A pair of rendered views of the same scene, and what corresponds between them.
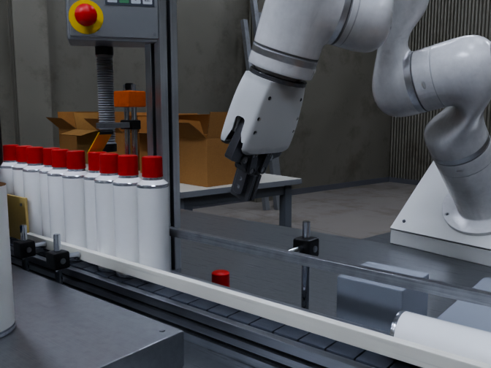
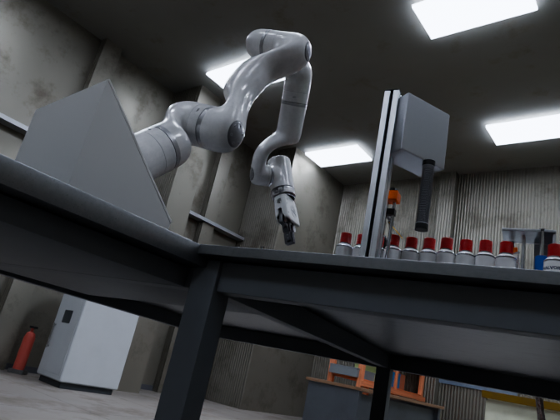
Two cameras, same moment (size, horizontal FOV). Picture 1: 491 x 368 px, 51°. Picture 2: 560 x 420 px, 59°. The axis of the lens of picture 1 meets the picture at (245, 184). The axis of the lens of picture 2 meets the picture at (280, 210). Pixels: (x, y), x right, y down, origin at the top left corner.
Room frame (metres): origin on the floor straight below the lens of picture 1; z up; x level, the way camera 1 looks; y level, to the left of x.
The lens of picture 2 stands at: (2.27, -0.31, 0.62)
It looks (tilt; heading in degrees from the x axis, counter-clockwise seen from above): 19 degrees up; 171
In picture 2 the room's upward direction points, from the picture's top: 12 degrees clockwise
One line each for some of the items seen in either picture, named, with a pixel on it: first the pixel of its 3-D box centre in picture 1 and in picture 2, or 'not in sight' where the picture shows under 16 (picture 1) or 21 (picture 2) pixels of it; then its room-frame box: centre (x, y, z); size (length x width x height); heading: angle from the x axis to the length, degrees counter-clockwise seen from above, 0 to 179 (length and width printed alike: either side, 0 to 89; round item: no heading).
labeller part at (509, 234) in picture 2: not in sight; (528, 236); (1.09, 0.61, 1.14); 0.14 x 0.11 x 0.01; 51
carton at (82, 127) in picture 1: (99, 137); not in sight; (3.78, 1.06, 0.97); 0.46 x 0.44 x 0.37; 44
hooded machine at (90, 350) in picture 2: not in sight; (96, 322); (-4.61, -1.22, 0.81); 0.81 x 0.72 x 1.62; 128
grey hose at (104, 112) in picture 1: (106, 99); (425, 195); (1.07, 0.28, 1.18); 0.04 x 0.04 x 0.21
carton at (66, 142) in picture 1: (82, 135); not in sight; (4.14, 1.30, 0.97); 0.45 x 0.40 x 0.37; 131
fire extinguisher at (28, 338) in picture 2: not in sight; (25, 349); (-4.94, -2.01, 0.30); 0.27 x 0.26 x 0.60; 39
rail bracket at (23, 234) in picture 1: (33, 254); not in sight; (0.95, 0.40, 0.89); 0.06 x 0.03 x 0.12; 141
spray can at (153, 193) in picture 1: (153, 218); (341, 264); (0.84, 0.15, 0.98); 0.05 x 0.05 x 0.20
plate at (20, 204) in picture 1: (14, 216); not in sight; (1.06, 0.48, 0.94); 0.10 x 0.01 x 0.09; 51
